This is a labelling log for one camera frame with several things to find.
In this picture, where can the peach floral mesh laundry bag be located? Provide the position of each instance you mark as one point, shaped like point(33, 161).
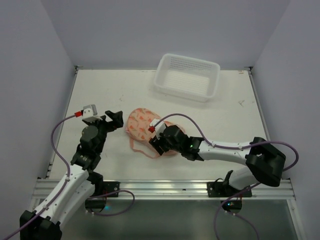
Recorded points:
point(137, 128)

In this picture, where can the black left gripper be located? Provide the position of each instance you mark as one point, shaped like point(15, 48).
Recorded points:
point(116, 118)

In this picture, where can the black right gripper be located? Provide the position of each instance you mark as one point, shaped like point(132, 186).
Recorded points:
point(160, 142)

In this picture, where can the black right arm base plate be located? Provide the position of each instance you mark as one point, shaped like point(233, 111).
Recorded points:
point(234, 182)

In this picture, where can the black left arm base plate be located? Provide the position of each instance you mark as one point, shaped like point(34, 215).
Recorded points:
point(106, 187)

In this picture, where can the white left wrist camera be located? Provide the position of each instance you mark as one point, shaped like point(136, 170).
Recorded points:
point(90, 113)

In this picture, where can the white plastic mesh basket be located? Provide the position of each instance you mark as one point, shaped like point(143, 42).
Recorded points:
point(187, 77)

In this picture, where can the aluminium mounting rail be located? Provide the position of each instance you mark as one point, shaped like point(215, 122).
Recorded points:
point(196, 190)

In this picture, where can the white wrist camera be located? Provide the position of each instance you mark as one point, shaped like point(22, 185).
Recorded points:
point(157, 126)
point(90, 113)

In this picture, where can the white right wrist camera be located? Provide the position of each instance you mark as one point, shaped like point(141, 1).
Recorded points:
point(157, 126)

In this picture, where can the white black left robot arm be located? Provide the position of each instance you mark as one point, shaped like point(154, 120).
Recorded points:
point(79, 183)

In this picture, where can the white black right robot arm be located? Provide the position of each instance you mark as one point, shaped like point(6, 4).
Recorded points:
point(262, 162)

